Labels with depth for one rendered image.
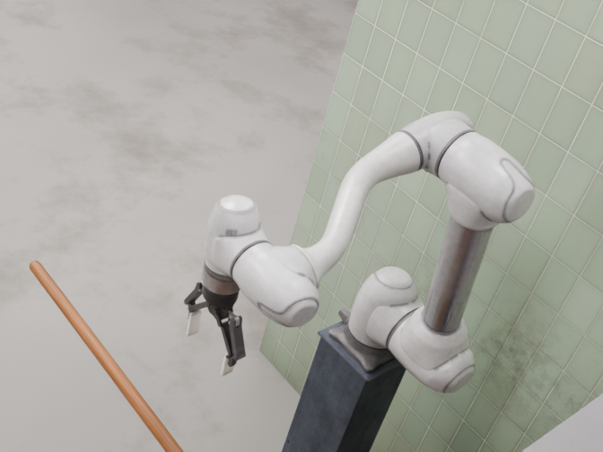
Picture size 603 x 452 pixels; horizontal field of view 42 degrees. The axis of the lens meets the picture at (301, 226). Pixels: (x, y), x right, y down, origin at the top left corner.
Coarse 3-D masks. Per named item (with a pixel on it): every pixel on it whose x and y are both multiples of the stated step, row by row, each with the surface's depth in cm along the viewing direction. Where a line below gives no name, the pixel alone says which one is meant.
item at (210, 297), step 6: (204, 288) 163; (204, 294) 164; (210, 294) 162; (216, 294) 161; (234, 294) 163; (210, 300) 163; (216, 300) 162; (222, 300) 162; (228, 300) 162; (234, 300) 164; (210, 306) 168; (216, 306) 163; (222, 306) 163; (228, 306) 164; (210, 312) 169; (222, 312) 165; (228, 312) 164; (222, 318) 166
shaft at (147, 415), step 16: (32, 272) 199; (48, 288) 194; (64, 304) 190; (80, 320) 187; (80, 336) 186; (96, 336) 185; (96, 352) 181; (112, 368) 178; (128, 384) 175; (128, 400) 173; (144, 400) 173; (144, 416) 170; (160, 432) 167; (176, 448) 165
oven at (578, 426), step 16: (576, 416) 70; (592, 416) 70; (560, 432) 68; (576, 432) 68; (592, 432) 68; (528, 448) 65; (544, 448) 66; (560, 448) 66; (576, 448) 67; (592, 448) 67
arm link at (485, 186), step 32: (448, 160) 171; (480, 160) 167; (512, 160) 168; (448, 192) 174; (480, 192) 166; (512, 192) 164; (448, 224) 183; (480, 224) 173; (448, 256) 185; (480, 256) 184; (448, 288) 191; (416, 320) 205; (448, 320) 198; (416, 352) 206; (448, 352) 202; (448, 384) 205
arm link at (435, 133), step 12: (420, 120) 178; (432, 120) 177; (444, 120) 177; (456, 120) 177; (468, 120) 180; (408, 132) 175; (420, 132) 175; (432, 132) 174; (444, 132) 173; (456, 132) 173; (420, 144) 173; (432, 144) 174; (444, 144) 172; (432, 156) 174; (420, 168) 176; (432, 168) 176
